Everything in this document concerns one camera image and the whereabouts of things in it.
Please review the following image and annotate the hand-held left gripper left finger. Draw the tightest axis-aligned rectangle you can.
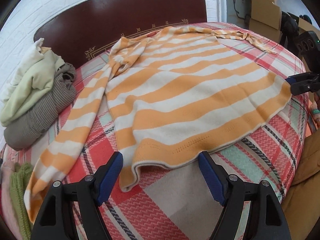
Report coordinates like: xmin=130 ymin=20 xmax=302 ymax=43
xmin=30 ymin=151 xmax=124 ymax=240

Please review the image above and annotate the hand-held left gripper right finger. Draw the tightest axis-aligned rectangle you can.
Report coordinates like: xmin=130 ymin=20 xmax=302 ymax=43
xmin=199 ymin=151 xmax=292 ymax=240

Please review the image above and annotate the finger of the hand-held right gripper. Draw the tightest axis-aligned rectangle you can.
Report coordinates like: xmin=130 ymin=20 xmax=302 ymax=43
xmin=291 ymin=79 xmax=320 ymax=95
xmin=286 ymin=72 xmax=320 ymax=83

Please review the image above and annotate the orange striped sweater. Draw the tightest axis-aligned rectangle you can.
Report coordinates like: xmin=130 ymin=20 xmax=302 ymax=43
xmin=24 ymin=26 xmax=292 ymax=224

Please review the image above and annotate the dark object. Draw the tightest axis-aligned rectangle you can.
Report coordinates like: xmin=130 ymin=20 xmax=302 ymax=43
xmin=281 ymin=11 xmax=299 ymax=46

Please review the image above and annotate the red plaid blanket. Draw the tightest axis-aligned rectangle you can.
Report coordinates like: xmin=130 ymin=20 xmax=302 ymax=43
xmin=0 ymin=21 xmax=310 ymax=240

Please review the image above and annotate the green knit garment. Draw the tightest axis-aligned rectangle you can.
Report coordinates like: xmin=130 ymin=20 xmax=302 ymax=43
xmin=10 ymin=163 xmax=34 ymax=239

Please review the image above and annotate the person's tan clothed body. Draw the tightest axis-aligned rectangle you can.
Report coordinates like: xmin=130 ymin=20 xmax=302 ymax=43
xmin=282 ymin=130 xmax=320 ymax=240

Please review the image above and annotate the grey striped garment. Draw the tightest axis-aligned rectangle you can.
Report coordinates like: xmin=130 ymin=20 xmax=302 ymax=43
xmin=4 ymin=64 xmax=77 ymax=152

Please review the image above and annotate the pale green garment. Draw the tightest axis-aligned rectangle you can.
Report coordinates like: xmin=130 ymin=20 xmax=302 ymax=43
xmin=0 ymin=38 xmax=65 ymax=127

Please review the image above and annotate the dark brown headboard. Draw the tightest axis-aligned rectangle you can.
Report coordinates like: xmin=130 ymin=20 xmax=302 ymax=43
xmin=34 ymin=0 xmax=208 ymax=68

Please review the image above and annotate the white door frame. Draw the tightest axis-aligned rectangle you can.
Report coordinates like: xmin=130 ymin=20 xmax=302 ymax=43
xmin=214 ymin=0 xmax=227 ymax=23

